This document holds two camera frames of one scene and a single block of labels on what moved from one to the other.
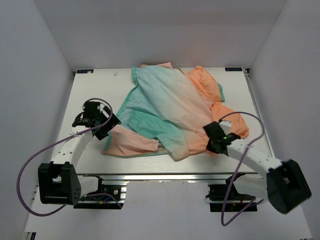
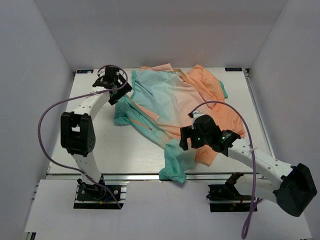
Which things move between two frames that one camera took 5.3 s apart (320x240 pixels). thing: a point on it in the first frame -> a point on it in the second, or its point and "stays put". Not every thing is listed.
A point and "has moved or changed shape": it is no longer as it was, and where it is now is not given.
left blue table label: (84, 71) stays put
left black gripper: (101, 134) -> (115, 98)
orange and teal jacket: (165, 108) has moved or changed shape
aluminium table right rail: (247, 74) stays put
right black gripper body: (210, 147) -> (197, 140)
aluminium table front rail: (169, 177) stays put
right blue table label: (233, 69) stays put
